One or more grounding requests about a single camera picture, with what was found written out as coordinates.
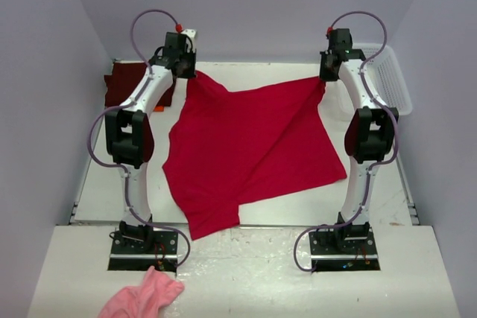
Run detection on red t-shirt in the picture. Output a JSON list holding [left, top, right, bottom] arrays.
[[162, 73, 347, 240]]

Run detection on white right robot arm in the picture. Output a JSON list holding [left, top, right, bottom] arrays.
[[315, 28, 399, 256]]

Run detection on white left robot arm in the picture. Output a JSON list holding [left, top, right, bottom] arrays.
[[104, 29, 198, 253]]

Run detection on white plastic basket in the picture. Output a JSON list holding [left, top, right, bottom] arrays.
[[329, 45, 413, 121]]

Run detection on dark maroon folded t-shirt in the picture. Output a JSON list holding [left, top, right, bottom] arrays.
[[103, 61, 177, 109]]

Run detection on pink cloth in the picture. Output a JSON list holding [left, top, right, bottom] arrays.
[[98, 266, 185, 317]]

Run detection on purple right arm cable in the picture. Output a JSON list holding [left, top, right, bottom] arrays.
[[293, 10, 400, 273]]

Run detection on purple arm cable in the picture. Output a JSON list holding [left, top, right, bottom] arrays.
[[86, 8, 191, 270], [293, 10, 400, 273]]

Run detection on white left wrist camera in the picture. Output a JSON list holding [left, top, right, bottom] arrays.
[[182, 29, 197, 52]]

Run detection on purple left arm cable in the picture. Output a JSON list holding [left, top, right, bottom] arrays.
[[86, 8, 191, 270]]

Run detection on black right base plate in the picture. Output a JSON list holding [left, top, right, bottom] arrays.
[[309, 223, 380, 273]]

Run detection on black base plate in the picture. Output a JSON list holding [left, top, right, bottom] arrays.
[[107, 223, 178, 273], [309, 223, 380, 273]]

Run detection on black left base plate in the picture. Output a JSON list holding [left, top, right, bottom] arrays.
[[107, 223, 178, 273]]

